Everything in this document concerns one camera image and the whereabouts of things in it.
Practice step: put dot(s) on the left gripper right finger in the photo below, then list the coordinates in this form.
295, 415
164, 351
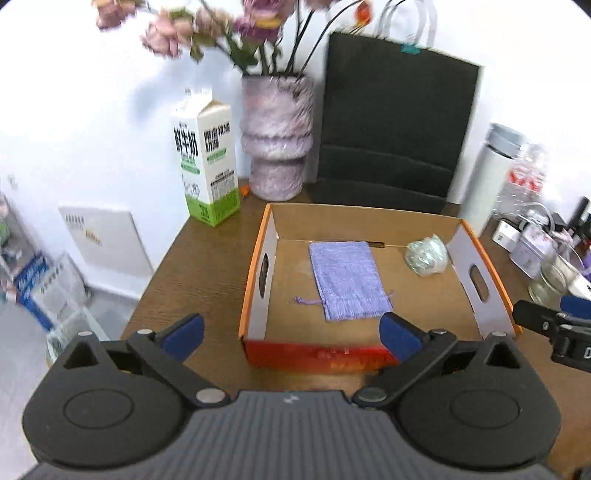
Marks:
419, 354

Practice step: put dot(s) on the white thermos bottle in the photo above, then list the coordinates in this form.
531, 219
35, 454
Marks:
497, 155

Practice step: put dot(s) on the clear glass cup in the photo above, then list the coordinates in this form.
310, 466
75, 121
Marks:
556, 275

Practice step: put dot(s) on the orange red cardboard box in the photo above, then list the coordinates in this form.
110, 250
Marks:
468, 298

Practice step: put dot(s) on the plastic water bottle red label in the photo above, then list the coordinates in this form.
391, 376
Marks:
523, 185

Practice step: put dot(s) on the white power strip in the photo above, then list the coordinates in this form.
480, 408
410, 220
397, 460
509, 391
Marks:
506, 236

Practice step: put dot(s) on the dried pink flowers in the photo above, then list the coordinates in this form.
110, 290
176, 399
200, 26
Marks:
267, 35

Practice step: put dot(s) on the pink marbled vase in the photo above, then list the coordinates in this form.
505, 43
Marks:
277, 121

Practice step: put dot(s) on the white wall panel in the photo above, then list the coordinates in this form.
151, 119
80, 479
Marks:
108, 240

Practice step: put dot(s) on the black paper gift bag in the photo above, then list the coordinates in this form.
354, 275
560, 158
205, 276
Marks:
394, 118

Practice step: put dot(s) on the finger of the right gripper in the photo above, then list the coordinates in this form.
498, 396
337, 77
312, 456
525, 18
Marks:
547, 322

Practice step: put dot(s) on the green white milk carton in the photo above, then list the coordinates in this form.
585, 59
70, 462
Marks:
204, 141

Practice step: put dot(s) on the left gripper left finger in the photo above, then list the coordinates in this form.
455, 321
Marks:
162, 355

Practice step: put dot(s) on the wire storage rack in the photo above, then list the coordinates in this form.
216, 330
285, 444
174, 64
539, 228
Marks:
53, 291

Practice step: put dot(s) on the purple drawstring pouch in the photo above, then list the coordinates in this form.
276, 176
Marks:
348, 281

